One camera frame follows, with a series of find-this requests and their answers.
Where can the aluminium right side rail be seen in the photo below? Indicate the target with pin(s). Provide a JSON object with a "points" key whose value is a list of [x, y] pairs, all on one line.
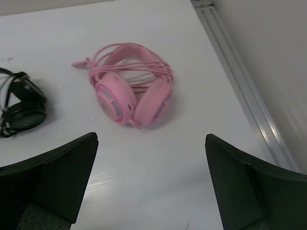
{"points": [[246, 91]]}

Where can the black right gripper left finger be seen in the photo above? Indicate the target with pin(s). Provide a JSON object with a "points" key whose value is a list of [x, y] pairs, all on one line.
{"points": [[45, 192]]}

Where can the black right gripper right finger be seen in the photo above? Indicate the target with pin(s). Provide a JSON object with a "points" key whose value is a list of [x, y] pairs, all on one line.
{"points": [[253, 194]]}

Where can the pink wired gaming headset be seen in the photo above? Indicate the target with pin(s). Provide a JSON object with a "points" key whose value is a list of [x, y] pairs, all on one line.
{"points": [[138, 104]]}

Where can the black headphones middle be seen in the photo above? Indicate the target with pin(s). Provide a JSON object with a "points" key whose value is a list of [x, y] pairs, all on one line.
{"points": [[24, 106]]}

